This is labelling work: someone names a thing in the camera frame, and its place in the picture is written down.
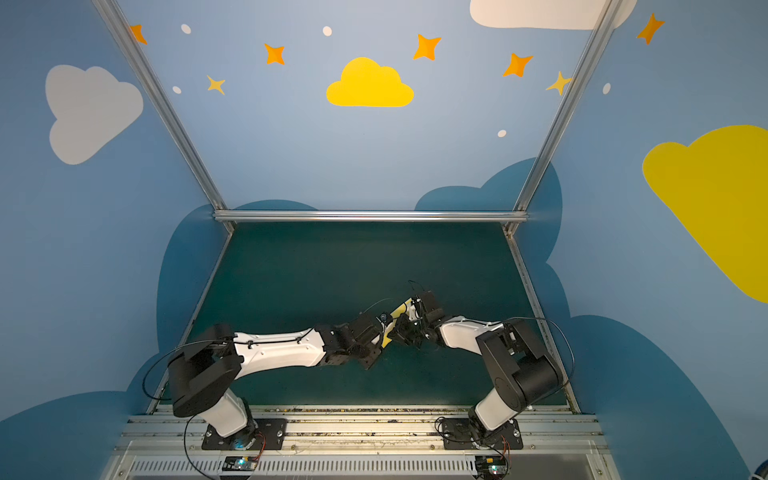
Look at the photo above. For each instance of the right aluminium frame post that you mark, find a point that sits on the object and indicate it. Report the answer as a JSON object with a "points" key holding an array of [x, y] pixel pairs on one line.
{"points": [[590, 57]]}

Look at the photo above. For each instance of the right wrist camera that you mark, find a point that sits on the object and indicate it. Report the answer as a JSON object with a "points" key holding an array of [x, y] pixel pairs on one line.
{"points": [[424, 308]]}

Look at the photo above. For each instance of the left green circuit board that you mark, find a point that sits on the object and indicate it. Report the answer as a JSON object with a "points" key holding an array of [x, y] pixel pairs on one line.
{"points": [[240, 464]]}

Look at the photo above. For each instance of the left aluminium frame post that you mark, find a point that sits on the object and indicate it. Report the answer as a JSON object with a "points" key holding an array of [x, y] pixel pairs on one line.
{"points": [[112, 15]]}

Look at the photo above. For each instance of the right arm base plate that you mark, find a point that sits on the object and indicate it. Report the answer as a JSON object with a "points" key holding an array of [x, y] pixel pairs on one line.
{"points": [[464, 434]]}

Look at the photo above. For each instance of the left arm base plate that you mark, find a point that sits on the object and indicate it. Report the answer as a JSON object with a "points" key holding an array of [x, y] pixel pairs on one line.
{"points": [[259, 434]]}

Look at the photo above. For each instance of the rear aluminium frame crossbar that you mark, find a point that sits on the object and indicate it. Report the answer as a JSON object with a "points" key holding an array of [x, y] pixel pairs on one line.
{"points": [[253, 216]]}

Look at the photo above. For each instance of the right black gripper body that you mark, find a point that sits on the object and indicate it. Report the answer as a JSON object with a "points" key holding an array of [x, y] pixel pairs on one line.
{"points": [[411, 327]]}

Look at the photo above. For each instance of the yellow square paper sheet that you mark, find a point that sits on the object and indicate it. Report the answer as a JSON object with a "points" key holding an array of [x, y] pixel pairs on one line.
{"points": [[398, 317]]}

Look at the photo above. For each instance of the aluminium frame post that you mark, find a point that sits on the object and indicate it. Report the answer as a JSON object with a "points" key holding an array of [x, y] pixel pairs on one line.
{"points": [[112, 15], [590, 57]]}

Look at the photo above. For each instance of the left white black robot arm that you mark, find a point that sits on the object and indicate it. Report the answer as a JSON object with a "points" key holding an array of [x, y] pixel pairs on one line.
{"points": [[201, 372]]}

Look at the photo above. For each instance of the green circuit board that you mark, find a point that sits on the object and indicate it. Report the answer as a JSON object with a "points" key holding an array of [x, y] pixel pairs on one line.
{"points": [[490, 467], [240, 464]]}

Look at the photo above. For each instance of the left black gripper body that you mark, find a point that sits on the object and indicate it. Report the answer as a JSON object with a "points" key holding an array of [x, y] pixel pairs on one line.
{"points": [[372, 339]]}

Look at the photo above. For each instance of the right green circuit board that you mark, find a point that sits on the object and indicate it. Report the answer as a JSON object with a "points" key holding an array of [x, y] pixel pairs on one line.
{"points": [[490, 467]]}

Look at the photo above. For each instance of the front aluminium rail bed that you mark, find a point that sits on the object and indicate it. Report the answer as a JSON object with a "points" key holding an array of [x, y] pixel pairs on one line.
{"points": [[558, 444]]}

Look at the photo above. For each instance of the white slotted cable duct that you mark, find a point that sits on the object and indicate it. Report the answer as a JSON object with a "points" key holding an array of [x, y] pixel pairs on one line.
{"points": [[313, 465]]}

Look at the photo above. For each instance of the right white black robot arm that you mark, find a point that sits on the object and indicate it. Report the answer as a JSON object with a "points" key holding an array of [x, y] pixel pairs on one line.
{"points": [[519, 365]]}

